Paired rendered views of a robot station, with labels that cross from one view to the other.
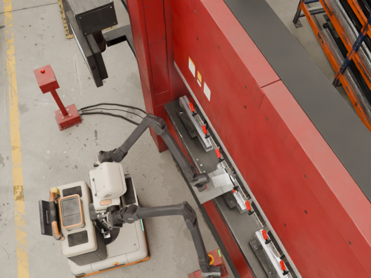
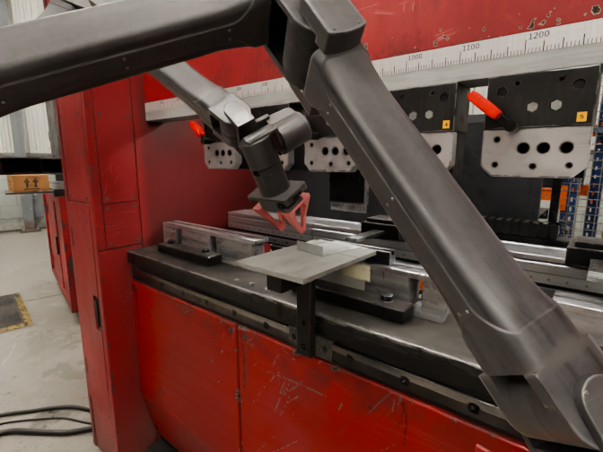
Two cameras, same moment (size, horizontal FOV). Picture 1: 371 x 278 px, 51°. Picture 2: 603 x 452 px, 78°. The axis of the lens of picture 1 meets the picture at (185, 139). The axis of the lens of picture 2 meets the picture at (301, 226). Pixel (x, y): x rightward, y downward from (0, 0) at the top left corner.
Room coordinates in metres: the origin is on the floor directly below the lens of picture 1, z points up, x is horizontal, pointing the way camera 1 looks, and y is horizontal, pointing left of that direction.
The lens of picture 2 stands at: (0.28, 0.15, 1.21)
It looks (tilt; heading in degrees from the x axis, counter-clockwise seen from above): 10 degrees down; 335
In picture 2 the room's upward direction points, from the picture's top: straight up
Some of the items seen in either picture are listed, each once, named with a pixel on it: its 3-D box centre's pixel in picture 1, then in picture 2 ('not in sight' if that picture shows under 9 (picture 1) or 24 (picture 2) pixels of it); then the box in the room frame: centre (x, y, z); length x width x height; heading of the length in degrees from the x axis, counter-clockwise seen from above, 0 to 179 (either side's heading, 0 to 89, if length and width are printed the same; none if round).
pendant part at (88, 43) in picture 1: (89, 48); not in sight; (1.88, 0.70, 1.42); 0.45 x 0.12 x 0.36; 26
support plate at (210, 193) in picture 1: (211, 185); (309, 257); (0.97, -0.19, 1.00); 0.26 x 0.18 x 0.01; 115
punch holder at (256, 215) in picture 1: (261, 212); (537, 126); (0.69, -0.48, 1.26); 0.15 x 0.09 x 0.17; 25
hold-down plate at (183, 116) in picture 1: (186, 122); (187, 252); (1.55, -0.01, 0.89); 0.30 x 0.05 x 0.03; 25
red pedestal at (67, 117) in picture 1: (57, 98); not in sight; (2.10, 1.27, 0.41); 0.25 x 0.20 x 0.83; 115
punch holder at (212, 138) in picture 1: (217, 135); (278, 138); (1.23, -0.22, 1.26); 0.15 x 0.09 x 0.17; 25
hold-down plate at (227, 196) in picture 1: (223, 190); (346, 296); (0.97, -0.28, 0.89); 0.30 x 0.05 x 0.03; 25
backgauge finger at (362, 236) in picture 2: not in sight; (375, 229); (1.11, -0.46, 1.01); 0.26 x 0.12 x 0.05; 115
